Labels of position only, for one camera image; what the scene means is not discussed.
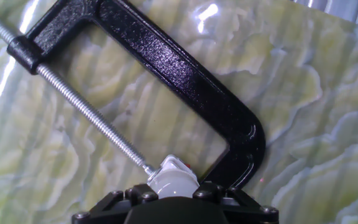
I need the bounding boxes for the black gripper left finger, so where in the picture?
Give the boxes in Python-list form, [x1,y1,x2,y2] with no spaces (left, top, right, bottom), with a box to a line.
[72,183,160,224]

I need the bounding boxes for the white light bulb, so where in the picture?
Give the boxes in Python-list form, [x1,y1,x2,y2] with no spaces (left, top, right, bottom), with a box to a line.
[147,169,200,199]

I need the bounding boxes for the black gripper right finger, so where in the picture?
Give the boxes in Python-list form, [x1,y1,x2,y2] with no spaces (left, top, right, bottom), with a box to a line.
[192,181,280,224]

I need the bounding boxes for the black C-clamp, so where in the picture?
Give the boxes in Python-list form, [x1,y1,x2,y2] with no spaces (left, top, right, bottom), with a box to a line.
[0,0,267,190]

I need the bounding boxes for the green marble pattern mat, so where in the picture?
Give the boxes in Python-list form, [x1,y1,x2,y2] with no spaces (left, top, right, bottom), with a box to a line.
[0,0,358,224]

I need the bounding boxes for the white lamp socket adapter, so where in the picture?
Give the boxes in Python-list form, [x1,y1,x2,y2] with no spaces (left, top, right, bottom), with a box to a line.
[147,154,198,184]

